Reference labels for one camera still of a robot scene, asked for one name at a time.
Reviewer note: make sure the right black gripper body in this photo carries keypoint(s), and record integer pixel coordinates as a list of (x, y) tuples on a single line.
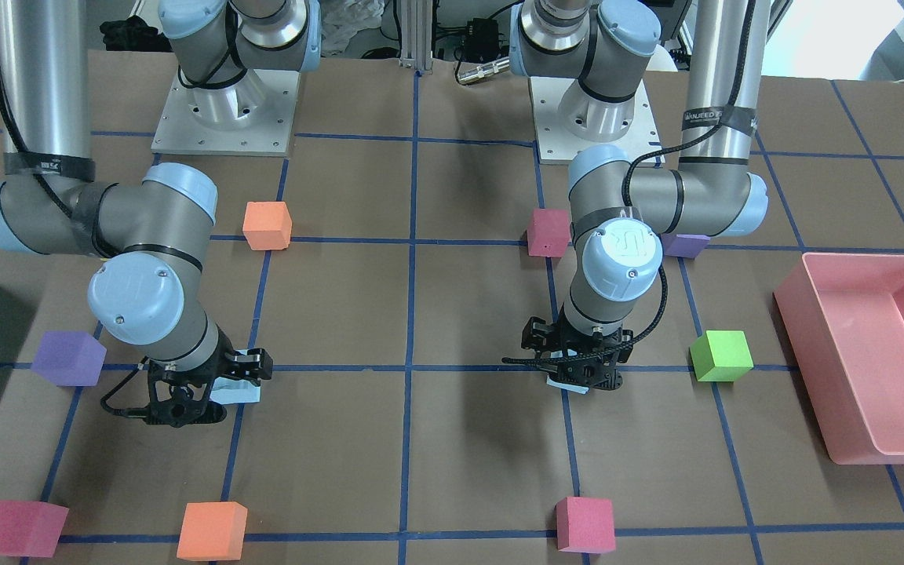
[(224, 352)]

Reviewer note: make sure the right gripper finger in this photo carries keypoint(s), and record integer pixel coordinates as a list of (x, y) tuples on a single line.
[(252, 365)]

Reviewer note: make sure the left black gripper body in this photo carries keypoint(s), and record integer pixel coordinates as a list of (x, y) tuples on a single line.
[(537, 333)]

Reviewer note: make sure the light blue block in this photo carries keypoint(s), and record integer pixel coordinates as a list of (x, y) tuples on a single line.
[(565, 383), (225, 391)]

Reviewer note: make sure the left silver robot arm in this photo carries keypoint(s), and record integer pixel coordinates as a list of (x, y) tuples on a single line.
[(619, 205)]

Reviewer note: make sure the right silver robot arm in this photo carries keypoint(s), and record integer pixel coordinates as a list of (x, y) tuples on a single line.
[(153, 236)]

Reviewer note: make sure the purple block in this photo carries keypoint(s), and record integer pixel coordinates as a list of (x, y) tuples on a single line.
[(683, 246), (69, 358)]

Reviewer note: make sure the green foam block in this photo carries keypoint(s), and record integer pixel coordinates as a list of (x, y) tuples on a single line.
[(721, 356)]

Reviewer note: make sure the orange block far side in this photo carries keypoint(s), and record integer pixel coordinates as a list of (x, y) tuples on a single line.
[(212, 531)]

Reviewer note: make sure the magenta block near base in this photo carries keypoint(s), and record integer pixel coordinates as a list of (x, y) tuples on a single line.
[(548, 233)]

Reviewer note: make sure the orange block near base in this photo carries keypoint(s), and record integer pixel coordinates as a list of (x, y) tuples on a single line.
[(267, 225)]

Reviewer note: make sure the red block far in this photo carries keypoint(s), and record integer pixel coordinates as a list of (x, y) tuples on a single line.
[(585, 525), (30, 528)]

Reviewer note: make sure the pink plastic bin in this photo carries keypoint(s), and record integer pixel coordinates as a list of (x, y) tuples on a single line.
[(844, 314)]

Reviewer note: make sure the black power adapter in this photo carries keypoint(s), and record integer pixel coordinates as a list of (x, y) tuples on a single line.
[(481, 41)]

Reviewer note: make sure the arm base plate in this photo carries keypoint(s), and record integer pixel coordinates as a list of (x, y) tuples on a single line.
[(251, 118), (558, 144)]

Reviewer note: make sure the aluminium frame post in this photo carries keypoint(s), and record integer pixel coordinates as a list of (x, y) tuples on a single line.
[(416, 30)]

